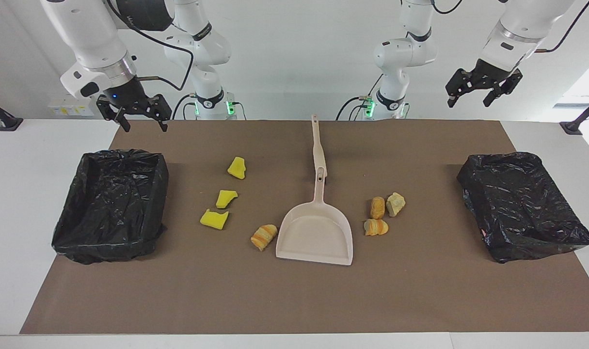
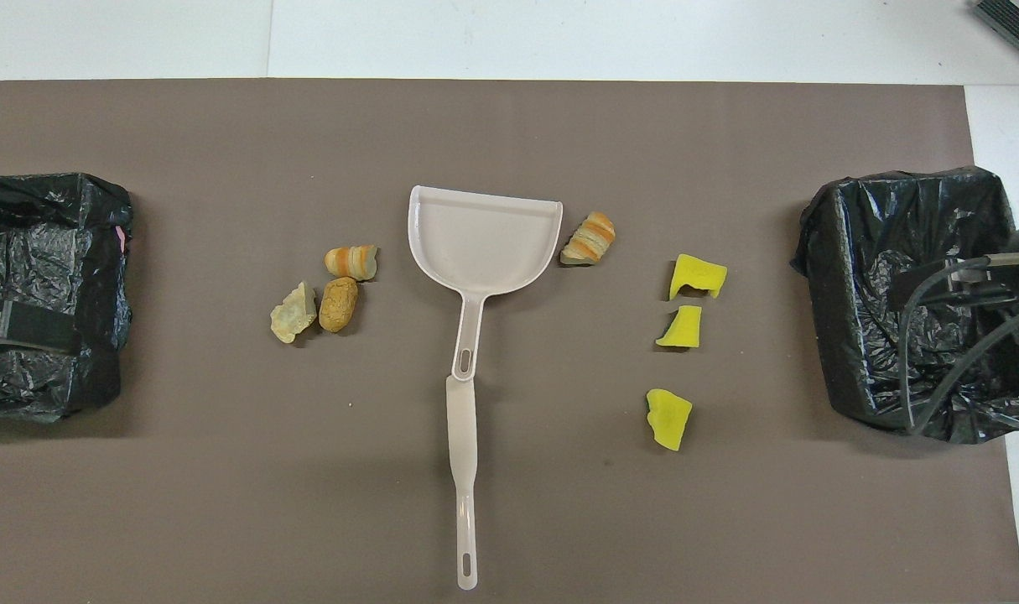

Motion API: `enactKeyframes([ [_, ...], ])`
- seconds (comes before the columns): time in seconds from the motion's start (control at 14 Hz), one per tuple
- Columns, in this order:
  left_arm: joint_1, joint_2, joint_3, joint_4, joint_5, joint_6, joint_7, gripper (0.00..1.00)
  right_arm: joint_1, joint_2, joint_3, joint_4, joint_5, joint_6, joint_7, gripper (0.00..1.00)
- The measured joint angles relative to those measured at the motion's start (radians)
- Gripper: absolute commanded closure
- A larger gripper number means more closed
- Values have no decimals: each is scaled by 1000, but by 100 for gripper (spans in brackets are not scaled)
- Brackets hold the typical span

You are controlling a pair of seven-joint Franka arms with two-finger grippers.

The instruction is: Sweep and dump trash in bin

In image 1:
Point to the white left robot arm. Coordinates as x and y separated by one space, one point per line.
405 53

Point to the yellow sponge piece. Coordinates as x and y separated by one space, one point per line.
213 219
225 199
236 168

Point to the striped croissant piece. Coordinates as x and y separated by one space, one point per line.
263 237
375 227

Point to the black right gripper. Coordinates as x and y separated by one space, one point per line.
129 94

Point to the brown bread roll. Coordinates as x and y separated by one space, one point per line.
377 207

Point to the bin with black bag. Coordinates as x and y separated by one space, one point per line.
522 208
110 203

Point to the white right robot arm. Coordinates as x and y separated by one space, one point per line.
90 34

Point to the brown table mat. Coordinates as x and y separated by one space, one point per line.
294 300

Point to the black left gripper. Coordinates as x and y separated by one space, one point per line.
488 77

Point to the pale bread chunk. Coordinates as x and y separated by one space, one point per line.
395 204

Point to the white wall socket box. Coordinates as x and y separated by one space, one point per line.
66 109

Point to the beige plastic dustpan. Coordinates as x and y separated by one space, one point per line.
316 232

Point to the beige brush black bristles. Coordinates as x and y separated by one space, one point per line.
317 145

